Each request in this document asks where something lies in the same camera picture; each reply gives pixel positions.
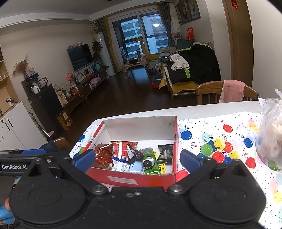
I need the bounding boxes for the balloon birthday tablecloth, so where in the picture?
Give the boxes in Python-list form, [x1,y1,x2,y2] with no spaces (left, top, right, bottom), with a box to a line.
[69,111,281,228]

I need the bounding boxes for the dark chocolate snack packet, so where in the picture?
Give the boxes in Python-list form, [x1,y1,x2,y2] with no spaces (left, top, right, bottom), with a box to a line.
[127,144,144,165]

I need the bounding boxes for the blue white snack packet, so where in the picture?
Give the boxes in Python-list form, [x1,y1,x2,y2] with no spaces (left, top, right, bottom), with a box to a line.
[112,157,130,173]

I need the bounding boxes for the wooden chair with jeans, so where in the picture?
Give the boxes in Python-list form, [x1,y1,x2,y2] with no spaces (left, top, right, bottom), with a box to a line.
[53,137,70,152]

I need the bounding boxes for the black television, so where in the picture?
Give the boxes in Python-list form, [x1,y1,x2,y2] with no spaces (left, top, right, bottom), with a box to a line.
[67,44,94,71]

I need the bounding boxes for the yellow minion candy packet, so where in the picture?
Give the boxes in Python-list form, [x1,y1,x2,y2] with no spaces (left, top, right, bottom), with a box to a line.
[158,163,166,174]

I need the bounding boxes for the clear plastic bag of snacks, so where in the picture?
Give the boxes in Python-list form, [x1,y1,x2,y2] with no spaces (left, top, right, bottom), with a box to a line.
[256,89,281,171]

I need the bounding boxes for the light blue snack packet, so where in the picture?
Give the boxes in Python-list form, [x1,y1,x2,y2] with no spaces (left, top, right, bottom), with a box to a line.
[129,161,144,174]

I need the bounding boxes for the black snack packet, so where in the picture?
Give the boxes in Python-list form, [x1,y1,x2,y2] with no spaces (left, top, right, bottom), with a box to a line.
[157,144,173,165]

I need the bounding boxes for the dark sofa with clothes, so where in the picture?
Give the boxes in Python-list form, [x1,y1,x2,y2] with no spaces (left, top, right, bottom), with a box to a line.
[159,43,221,99]

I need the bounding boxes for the wooden chair with pink cloth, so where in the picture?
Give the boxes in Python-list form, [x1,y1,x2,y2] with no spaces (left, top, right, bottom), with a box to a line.
[195,80,259,105]

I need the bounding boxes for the green biscuit packet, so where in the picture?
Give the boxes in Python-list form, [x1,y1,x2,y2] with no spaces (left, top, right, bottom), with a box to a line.
[140,147,160,175]

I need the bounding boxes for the red cardboard shoe box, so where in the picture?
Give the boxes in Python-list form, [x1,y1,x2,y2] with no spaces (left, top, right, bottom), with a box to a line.
[86,116,178,189]

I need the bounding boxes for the white cabinet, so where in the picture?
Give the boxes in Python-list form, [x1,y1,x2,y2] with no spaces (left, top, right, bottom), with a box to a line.
[1,102,47,150]

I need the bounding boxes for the small silver snack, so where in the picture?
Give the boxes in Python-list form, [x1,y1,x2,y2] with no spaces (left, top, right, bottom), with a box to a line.
[142,156,154,170]

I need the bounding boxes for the white garment on sofa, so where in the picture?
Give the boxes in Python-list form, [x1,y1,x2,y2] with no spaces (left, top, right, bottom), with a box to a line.
[170,54,190,71]

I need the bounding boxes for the brown Oreo packet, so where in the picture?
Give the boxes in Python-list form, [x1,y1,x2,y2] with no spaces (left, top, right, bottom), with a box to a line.
[92,143,113,169]

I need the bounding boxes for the pink cloth on chair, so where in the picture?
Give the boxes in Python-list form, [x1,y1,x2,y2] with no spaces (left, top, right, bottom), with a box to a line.
[219,80,245,103]

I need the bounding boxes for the dark wooden tv cabinet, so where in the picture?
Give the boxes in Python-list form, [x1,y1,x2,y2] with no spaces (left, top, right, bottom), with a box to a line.
[21,66,109,135]

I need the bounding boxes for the dark blue jeans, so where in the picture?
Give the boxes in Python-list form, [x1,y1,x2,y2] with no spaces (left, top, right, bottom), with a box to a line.
[39,140,60,153]

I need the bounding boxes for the red snack bag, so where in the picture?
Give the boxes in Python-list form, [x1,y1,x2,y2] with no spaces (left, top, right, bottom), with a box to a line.
[111,141,138,161]

